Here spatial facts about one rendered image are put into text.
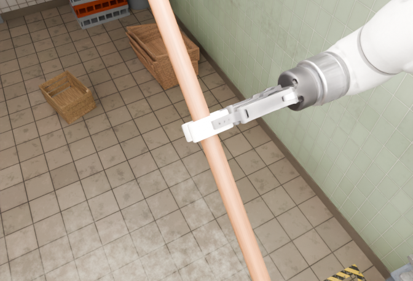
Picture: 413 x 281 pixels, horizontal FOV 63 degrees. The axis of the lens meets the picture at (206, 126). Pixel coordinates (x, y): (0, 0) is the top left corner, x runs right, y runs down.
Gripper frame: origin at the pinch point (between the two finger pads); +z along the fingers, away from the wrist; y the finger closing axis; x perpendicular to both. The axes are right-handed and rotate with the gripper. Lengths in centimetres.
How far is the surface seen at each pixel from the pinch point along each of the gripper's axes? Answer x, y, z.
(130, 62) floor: 60, 316, -42
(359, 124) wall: -44, 106, -118
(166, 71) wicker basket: 34, 261, -61
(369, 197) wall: -92, 117, -119
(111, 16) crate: 128, 375, -50
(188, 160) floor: -45, 223, -43
